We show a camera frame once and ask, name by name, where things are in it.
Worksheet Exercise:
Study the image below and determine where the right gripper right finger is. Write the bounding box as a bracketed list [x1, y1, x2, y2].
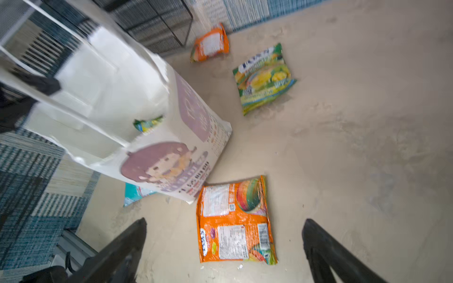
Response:
[302, 219, 384, 283]

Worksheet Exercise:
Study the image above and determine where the black wire shelf rack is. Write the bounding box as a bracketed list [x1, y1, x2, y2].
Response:
[94, 0, 193, 54]

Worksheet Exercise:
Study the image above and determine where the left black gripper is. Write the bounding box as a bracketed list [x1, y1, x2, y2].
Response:
[1, 71, 61, 134]

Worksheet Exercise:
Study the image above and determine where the Fox's spring tea bag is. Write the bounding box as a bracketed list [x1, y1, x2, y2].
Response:
[232, 43, 297, 116]

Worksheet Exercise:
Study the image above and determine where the orange candy bag front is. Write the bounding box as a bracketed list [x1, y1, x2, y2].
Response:
[196, 175, 278, 265]

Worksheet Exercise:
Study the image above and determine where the orange candy bag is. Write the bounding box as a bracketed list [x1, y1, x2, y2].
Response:
[190, 23, 230, 62]
[196, 175, 278, 265]

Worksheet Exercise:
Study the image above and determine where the green Fox's candy bag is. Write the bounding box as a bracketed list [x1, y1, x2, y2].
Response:
[133, 116, 164, 133]

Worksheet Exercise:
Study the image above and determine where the white paper bag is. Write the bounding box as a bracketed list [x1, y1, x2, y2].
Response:
[1, 1, 232, 203]

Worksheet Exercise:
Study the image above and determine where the orange candy bag by shelf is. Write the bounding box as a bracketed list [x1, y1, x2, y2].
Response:
[190, 23, 230, 62]

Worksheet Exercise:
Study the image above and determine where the teal mint candy bag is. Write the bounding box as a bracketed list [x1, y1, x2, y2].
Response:
[124, 183, 156, 207]

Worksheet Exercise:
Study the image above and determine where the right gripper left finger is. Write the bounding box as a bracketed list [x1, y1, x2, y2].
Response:
[67, 218, 147, 283]

